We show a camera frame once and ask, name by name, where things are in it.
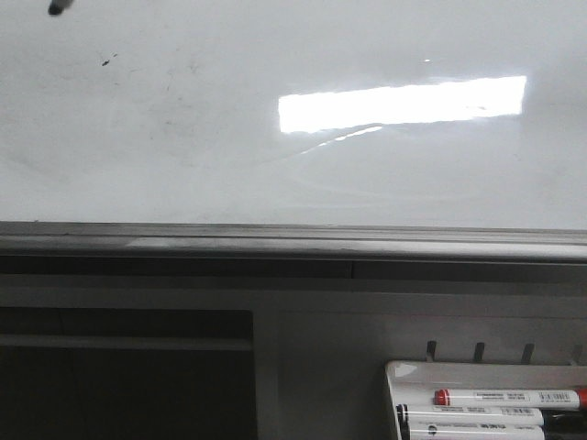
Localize black capped whiteboard marker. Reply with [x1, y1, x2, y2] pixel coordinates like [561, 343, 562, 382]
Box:
[395, 404, 586, 430]

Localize white plastic marker tray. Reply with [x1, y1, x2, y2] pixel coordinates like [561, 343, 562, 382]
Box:
[385, 360, 586, 439]

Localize white whiteboard with aluminium frame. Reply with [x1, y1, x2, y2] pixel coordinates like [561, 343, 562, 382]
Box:
[1, 1, 586, 262]

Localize red capped whiteboard marker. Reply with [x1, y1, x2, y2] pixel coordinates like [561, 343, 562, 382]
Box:
[433, 389, 586, 410]

